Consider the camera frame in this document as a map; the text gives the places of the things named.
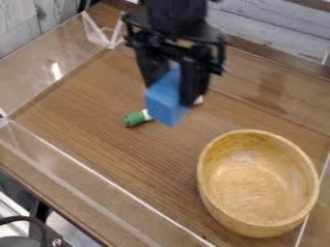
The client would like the brown wooden bowl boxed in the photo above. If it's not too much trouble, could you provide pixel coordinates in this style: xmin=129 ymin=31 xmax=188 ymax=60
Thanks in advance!
xmin=198 ymin=129 xmax=320 ymax=238

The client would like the black metal table frame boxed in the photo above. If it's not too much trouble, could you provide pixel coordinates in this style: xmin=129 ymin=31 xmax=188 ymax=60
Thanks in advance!
xmin=0 ymin=172 xmax=77 ymax=247

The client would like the green Expo dry-erase marker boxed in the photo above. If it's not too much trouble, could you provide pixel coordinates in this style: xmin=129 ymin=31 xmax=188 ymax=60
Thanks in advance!
xmin=125 ymin=97 xmax=189 ymax=127

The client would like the blue rectangular block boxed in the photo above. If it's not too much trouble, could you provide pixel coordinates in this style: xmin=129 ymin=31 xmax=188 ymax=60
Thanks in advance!
xmin=145 ymin=65 xmax=189 ymax=127

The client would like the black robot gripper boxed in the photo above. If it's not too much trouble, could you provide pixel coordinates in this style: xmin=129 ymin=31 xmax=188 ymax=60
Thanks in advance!
xmin=122 ymin=13 xmax=228 ymax=107

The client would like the black cable lower left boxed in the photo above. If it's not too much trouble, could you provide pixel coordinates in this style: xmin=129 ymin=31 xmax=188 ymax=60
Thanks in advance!
xmin=0 ymin=215 xmax=50 ymax=247

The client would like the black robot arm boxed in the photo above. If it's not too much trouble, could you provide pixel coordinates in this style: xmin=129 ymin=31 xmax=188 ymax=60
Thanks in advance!
xmin=122 ymin=0 xmax=228 ymax=106

